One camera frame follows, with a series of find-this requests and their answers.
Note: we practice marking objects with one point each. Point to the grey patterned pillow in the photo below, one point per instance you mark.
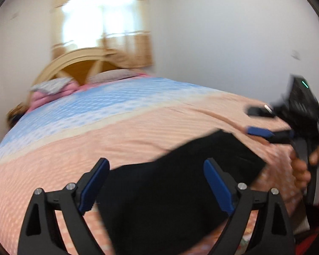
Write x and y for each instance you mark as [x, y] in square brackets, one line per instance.
[51, 87]

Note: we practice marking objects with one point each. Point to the polka dot bed quilt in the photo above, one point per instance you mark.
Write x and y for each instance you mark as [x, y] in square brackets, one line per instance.
[130, 121]

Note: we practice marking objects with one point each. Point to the folded pink blanket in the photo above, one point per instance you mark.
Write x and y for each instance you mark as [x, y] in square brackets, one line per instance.
[39, 99]

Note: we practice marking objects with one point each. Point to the beige curtain behind headboard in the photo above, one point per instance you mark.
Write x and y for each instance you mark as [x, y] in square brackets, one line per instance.
[122, 25]

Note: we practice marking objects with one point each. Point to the black pants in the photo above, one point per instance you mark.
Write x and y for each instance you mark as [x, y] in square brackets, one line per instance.
[166, 206]

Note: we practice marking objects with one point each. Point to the cream wooden headboard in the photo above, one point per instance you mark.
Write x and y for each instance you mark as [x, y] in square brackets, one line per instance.
[82, 63]

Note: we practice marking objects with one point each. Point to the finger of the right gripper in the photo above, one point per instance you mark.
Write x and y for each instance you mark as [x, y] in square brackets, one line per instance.
[274, 137]
[260, 111]

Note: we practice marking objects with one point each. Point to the striped pillow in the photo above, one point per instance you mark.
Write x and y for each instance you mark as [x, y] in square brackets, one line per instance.
[111, 75]

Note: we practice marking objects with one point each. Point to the person's right hand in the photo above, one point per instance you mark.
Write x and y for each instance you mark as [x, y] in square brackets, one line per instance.
[300, 170]

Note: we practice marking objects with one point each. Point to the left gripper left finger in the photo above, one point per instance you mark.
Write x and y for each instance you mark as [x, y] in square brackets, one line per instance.
[40, 232]

